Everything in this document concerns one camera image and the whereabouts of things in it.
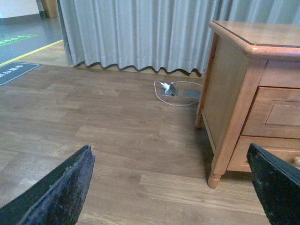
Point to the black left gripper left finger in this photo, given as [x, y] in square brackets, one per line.
[58, 198]

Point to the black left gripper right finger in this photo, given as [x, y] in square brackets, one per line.
[277, 185]

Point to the lower round drawer knob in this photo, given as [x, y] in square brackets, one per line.
[295, 162]

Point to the lower wooden drawer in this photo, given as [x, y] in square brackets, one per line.
[283, 148]

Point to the wooden drawer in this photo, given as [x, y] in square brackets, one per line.
[275, 112]
[283, 148]

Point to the top wooden drawer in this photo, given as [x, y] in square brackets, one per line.
[275, 112]

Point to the wooden nightstand cabinet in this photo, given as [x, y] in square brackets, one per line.
[243, 57]

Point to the closed metal floor socket cover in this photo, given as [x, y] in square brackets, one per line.
[192, 94]

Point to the dark floor sign sticker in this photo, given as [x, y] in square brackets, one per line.
[14, 70]

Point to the open metal floor socket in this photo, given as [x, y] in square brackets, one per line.
[172, 91]

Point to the white charger plug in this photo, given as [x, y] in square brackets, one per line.
[165, 85]

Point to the green floor marking sticker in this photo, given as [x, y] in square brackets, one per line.
[14, 39]

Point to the grey pleated curtain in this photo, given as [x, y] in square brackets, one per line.
[169, 34]

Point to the wooden door frame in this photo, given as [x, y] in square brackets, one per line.
[50, 8]

